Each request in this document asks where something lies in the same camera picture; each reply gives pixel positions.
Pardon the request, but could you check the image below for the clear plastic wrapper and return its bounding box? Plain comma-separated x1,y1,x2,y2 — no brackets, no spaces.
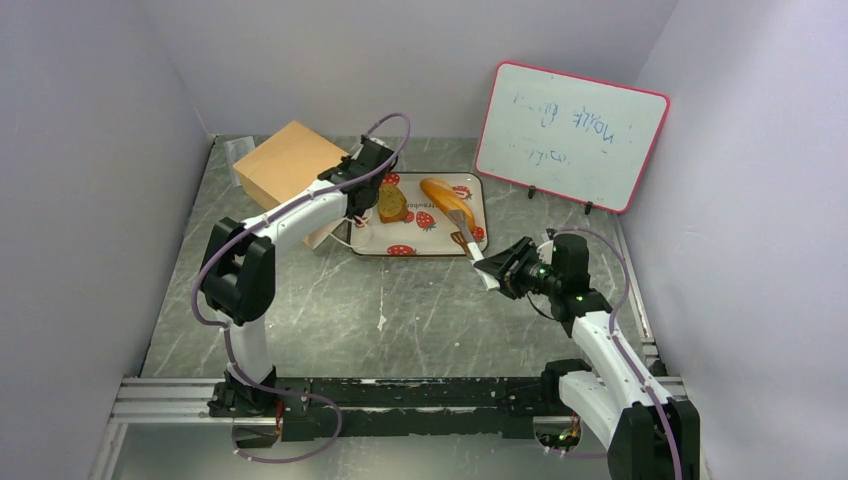
224,136,256,187

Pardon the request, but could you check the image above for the pink framed whiteboard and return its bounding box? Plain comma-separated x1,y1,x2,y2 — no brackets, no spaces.
474,61,671,213

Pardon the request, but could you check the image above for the strawberry pattern tray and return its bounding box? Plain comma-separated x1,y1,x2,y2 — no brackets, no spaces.
346,172,489,257

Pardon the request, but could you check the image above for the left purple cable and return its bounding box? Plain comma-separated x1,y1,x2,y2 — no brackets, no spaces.
190,112,412,464

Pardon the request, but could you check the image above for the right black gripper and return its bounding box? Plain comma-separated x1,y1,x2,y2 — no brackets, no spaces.
474,237,562,298

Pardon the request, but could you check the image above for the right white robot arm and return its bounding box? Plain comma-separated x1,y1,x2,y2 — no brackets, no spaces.
466,227,701,479

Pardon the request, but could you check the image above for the long orange fake baguette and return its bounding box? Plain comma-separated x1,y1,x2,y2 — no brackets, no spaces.
419,177,476,230

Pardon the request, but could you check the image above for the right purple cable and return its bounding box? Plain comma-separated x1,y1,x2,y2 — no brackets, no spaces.
543,227,684,480

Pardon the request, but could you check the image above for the brown paper bag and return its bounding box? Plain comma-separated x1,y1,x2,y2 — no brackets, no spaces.
234,121,348,255

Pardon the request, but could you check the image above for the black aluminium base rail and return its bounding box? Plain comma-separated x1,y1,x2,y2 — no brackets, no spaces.
110,377,577,442

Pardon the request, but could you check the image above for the purple cable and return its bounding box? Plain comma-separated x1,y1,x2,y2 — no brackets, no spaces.
190,112,412,464
543,227,684,480

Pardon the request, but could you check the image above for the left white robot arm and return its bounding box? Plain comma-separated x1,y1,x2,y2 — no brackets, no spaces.
191,136,398,416

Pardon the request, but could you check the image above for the fake orange bread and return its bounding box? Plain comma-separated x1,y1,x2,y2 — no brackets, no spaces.
377,183,409,224

